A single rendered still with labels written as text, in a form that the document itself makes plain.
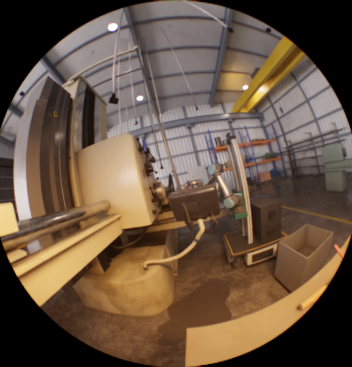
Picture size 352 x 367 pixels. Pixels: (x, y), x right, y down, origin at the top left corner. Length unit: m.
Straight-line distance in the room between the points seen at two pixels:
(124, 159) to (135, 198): 0.35
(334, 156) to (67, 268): 5.70
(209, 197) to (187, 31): 7.53
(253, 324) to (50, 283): 0.71
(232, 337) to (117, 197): 1.15
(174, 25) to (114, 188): 7.29
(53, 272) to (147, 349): 1.11
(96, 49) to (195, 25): 4.70
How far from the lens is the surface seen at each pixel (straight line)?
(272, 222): 1.86
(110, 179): 1.19
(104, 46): 7.65
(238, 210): 1.55
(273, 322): 0.45
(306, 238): 1.90
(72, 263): 0.74
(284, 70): 8.79
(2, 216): 0.56
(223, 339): 0.43
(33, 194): 1.07
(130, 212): 1.14
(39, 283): 0.65
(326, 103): 9.50
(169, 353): 1.45
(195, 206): 0.88
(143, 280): 1.29
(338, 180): 5.30
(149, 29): 7.40
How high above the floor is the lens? 1.35
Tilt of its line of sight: level
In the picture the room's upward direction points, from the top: 12 degrees counter-clockwise
